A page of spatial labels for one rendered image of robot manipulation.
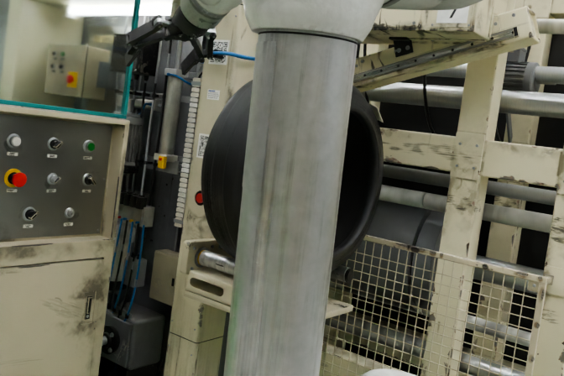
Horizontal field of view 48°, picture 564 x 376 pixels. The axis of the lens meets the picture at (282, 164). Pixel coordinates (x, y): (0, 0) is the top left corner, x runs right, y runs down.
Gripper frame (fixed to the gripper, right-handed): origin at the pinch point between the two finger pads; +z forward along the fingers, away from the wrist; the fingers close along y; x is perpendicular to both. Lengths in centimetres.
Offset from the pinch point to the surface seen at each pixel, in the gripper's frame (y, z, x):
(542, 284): 102, -11, -59
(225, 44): 36, 25, 27
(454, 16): 80, -24, 14
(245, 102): 29.3, 10.3, -1.1
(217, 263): 32, 41, -36
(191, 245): 27, 45, -29
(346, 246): 63, 21, -38
